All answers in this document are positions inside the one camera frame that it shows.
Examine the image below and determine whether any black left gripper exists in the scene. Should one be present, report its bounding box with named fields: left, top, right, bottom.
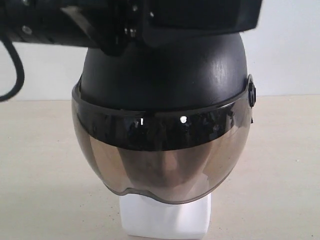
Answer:
left=59, top=0, right=262, bottom=56

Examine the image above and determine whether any black helmet with tinted visor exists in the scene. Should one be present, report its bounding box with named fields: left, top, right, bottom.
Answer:
left=71, top=33, right=256, bottom=205

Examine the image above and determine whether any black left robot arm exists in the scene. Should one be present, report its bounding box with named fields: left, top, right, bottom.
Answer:
left=0, top=0, right=262, bottom=56

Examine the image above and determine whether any white mannequin head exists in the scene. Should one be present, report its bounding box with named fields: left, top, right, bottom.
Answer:
left=119, top=194, right=212, bottom=240

